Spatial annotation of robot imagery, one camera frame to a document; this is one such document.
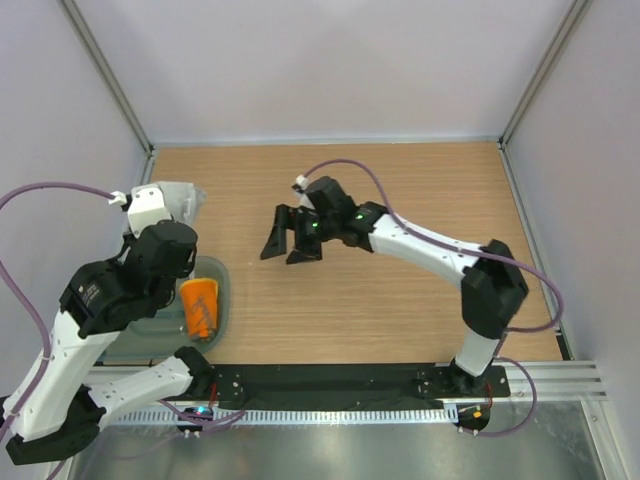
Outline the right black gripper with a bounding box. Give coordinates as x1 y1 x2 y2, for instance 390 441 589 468
261 204 338 266

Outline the orange grey patterned towel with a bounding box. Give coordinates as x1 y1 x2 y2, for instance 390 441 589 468
179 278 218 342

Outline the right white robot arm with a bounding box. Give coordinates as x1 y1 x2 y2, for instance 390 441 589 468
260 176 529 396

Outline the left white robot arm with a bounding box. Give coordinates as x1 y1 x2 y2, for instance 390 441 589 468
1 220 214 466

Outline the blue translucent plastic tray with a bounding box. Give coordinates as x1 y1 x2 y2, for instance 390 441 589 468
101 256 231 364

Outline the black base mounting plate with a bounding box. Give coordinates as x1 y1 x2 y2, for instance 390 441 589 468
214 363 511 412

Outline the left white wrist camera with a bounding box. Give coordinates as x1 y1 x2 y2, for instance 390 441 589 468
108 183 172 239

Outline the white slotted cable duct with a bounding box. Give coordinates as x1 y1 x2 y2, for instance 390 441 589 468
114 404 458 427

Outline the left aluminium frame post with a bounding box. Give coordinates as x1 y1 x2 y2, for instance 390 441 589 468
58 0 154 157

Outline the aluminium frame post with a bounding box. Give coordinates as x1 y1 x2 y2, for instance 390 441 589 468
58 0 154 157
497 0 594 149

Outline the aluminium rail front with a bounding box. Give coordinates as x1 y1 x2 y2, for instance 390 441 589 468
86 361 608 402

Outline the right aluminium frame post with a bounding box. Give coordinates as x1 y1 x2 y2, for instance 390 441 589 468
497 0 594 149

